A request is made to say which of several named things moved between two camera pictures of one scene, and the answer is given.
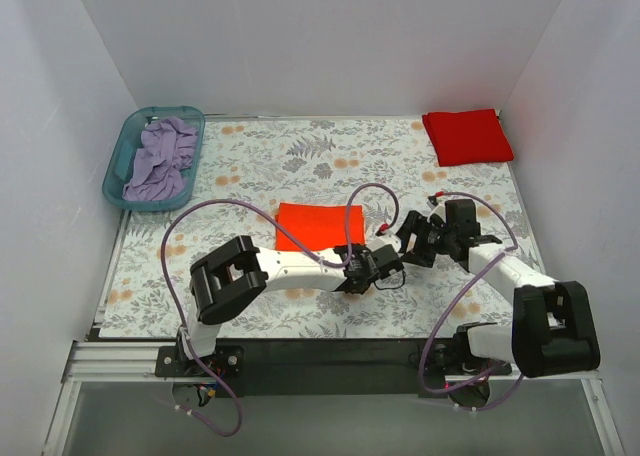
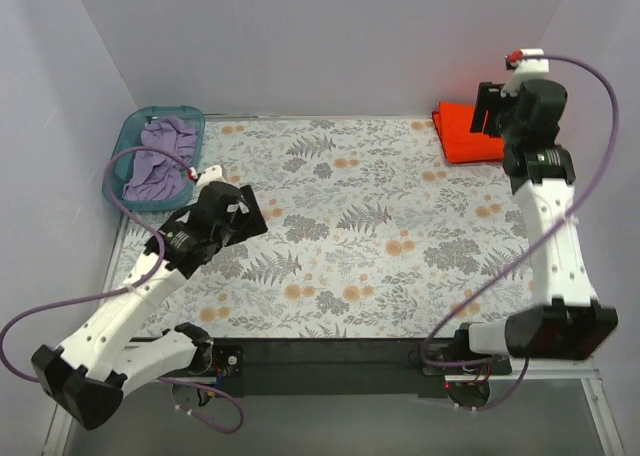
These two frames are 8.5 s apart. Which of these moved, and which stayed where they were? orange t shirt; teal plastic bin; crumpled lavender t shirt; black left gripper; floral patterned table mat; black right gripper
Moved: orange t shirt; black right gripper; black left gripper
Stayed: floral patterned table mat; crumpled lavender t shirt; teal plastic bin
